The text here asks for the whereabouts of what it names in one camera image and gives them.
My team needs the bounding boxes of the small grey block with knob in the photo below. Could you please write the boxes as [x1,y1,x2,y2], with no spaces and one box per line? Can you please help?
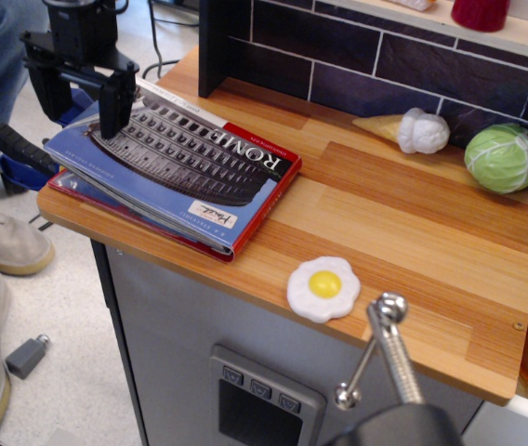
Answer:
[6,334,50,379]

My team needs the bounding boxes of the toy green cabbage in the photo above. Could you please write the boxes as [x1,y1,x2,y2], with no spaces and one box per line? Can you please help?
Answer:
[464,124,528,194]

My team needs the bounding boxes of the metal clamp screw handle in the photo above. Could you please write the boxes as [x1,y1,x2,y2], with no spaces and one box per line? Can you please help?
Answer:
[335,292,426,411]

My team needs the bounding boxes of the black cable on floor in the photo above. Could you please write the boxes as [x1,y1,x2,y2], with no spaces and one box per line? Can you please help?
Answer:
[140,0,200,80]

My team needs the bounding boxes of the toy ice cream cone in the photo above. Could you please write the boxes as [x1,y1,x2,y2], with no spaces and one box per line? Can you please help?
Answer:
[352,108,450,154]

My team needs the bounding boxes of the grey toy oven cabinet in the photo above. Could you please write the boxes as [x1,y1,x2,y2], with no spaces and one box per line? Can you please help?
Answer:
[90,241,483,446]

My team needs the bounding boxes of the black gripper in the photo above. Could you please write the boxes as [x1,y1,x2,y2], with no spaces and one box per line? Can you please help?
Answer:
[20,1,139,139]

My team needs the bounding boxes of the toy fried egg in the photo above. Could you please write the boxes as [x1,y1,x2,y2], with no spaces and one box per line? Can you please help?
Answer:
[286,256,361,323]

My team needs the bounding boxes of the red cup on shelf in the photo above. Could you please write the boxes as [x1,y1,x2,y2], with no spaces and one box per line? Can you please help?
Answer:
[451,0,510,33]

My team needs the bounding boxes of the blue bar clamp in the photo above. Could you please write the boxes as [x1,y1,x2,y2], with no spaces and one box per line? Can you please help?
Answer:
[0,86,102,194]

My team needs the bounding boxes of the beige shoe upper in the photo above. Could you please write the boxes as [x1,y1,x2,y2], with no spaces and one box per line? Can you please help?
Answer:
[0,213,55,276]

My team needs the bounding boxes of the Rome spiral-bound book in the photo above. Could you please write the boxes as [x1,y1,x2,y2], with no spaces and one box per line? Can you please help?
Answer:
[44,79,302,262]

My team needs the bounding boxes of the black side panel post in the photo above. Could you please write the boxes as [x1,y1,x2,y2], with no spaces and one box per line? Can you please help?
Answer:
[198,0,252,98]

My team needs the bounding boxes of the wooden upper shelf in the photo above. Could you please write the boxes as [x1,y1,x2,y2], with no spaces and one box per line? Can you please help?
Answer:
[328,0,528,57]

